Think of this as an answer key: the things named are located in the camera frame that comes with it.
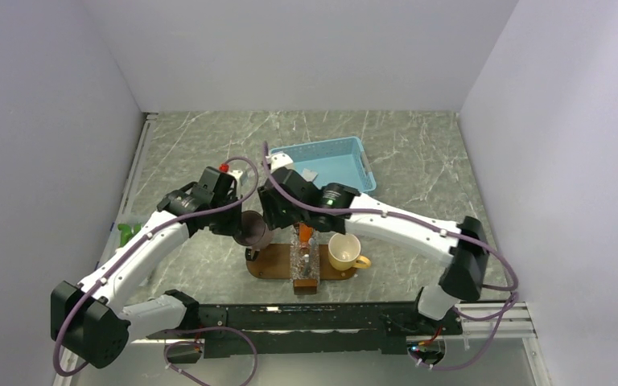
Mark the orange toothpaste tube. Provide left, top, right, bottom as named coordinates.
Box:
left=298, top=224, right=314, bottom=244

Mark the purple mug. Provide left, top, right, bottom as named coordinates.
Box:
left=233, top=211, right=274, bottom=261

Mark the clear acrylic toothbrush holder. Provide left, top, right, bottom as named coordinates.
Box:
left=290, top=223, right=319, bottom=296

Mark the yellow mug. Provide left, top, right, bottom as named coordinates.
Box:
left=328, top=233, right=372, bottom=271

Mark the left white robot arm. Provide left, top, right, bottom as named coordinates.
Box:
left=51, top=166, right=247, bottom=376

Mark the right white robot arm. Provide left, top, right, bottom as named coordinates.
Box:
left=257, top=167, right=489, bottom=334

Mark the white red toothpaste tube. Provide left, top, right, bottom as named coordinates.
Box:
left=301, top=168, right=318, bottom=183

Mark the brown oval wooden tray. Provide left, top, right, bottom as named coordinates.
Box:
left=245, top=244, right=357, bottom=281

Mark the blue plastic basket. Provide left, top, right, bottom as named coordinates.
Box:
left=270, top=136, right=377, bottom=193

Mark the green white object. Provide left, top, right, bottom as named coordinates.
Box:
left=117, top=223, right=142, bottom=248

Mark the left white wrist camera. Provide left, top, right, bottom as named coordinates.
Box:
left=219, top=163, right=249, bottom=187

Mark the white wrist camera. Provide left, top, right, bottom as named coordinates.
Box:
left=219, top=163, right=249, bottom=187
left=266, top=152, right=295, bottom=173

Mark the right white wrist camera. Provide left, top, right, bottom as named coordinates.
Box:
left=266, top=152, right=295, bottom=173

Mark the black base frame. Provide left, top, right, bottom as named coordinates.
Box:
left=162, top=289, right=464, bottom=359

